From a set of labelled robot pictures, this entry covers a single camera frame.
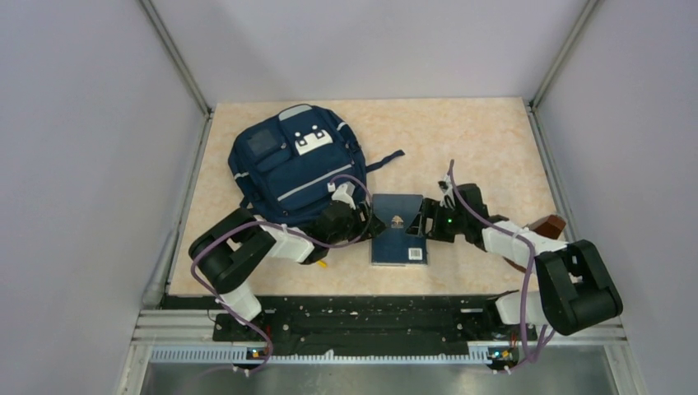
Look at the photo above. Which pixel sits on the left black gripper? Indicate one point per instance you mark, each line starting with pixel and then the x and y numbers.
pixel 363 225

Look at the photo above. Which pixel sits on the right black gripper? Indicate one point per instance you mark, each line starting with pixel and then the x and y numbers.
pixel 429 209

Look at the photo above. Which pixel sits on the dark blue hardcover book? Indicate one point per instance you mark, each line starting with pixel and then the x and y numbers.
pixel 394 247

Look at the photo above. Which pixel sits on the navy blue backpack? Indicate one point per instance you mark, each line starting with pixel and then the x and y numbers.
pixel 283 164

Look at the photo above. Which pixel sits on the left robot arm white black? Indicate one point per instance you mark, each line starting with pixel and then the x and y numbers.
pixel 228 253

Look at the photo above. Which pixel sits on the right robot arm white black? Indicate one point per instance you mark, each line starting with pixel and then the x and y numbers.
pixel 575 290

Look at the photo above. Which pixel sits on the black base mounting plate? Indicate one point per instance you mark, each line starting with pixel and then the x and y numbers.
pixel 386 325

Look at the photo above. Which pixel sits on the brown leather case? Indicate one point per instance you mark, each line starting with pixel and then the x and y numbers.
pixel 551 226

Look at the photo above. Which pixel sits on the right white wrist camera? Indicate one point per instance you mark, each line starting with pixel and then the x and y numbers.
pixel 447 194

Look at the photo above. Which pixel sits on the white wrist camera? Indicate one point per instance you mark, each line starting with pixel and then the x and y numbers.
pixel 447 194
pixel 342 193

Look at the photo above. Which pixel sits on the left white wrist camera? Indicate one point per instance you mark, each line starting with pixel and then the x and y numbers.
pixel 342 193

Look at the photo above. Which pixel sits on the aluminium frame rail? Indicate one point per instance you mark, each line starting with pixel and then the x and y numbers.
pixel 174 352

